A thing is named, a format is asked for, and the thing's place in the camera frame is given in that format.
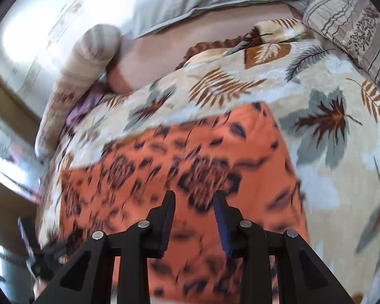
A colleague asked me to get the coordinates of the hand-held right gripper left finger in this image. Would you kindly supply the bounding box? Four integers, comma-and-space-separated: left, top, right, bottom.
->
35, 190, 177, 304

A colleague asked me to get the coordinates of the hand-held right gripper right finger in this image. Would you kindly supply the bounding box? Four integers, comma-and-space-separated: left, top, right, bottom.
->
213, 191, 355, 304

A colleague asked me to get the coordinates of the orange floral dress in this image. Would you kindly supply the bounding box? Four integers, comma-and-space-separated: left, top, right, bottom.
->
55, 101, 311, 304

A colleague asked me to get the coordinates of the stained glass sidelight window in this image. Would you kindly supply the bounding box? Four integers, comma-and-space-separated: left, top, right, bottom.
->
0, 108, 46, 203

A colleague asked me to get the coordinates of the purple cloth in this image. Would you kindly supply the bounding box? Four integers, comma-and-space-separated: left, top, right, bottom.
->
65, 89, 105, 127

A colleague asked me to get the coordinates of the leaf print blanket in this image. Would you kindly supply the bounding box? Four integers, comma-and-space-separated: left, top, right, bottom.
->
35, 17, 380, 304

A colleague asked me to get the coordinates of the striped bolster pillow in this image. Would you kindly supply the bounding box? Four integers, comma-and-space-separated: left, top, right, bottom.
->
35, 24, 122, 157

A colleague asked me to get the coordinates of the grey pillow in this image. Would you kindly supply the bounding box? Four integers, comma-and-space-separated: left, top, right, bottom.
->
120, 0, 320, 40

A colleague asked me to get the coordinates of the striped flat pillow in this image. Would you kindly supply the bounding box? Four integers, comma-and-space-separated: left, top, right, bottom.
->
302, 0, 380, 94

